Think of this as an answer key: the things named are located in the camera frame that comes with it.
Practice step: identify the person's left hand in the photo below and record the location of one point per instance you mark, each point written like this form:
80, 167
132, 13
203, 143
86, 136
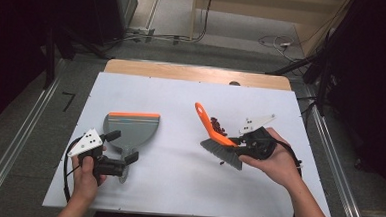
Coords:
83, 183

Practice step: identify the person's right hand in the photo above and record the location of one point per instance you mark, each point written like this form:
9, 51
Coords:
281, 166

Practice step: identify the grey dustpan with orange edge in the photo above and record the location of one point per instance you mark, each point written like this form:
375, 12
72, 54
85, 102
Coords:
131, 130

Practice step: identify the black stand legs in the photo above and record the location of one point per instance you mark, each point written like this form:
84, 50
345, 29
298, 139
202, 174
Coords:
321, 88
50, 57

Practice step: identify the grey power strip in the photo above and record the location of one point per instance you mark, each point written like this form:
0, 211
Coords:
141, 30

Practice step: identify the dark curtain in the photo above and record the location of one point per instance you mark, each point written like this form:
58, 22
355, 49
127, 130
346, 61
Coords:
372, 81
14, 45

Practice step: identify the light wooden frame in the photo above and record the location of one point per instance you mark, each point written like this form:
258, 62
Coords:
253, 5

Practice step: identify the black cabinet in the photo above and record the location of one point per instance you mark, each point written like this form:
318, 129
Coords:
119, 8

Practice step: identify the pile of red beans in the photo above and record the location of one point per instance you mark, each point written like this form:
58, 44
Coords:
217, 125

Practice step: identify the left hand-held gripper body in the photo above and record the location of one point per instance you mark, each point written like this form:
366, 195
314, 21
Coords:
87, 142

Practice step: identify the white table cover sheet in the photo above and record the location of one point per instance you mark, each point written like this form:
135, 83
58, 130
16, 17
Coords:
183, 188

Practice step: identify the wooden table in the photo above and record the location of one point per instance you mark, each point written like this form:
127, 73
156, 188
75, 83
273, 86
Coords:
183, 71

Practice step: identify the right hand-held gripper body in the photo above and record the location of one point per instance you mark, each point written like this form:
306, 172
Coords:
261, 143

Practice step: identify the metal floor rail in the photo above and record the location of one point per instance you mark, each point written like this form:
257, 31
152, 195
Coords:
340, 183
12, 145

